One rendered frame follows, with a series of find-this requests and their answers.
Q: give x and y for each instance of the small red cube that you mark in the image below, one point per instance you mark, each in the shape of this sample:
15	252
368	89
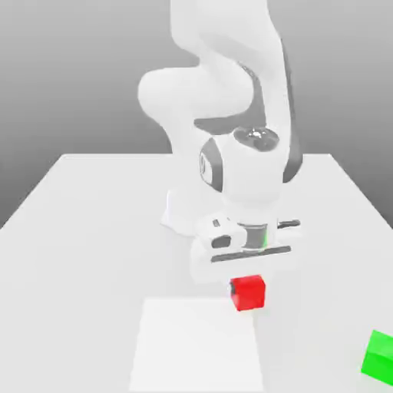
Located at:
249	293

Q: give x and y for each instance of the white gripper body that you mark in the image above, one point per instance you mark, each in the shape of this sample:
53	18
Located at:
245	264

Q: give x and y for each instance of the small green cube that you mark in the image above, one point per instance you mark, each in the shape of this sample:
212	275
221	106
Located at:
379	359

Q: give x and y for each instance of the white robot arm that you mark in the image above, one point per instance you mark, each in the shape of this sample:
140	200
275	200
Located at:
245	172

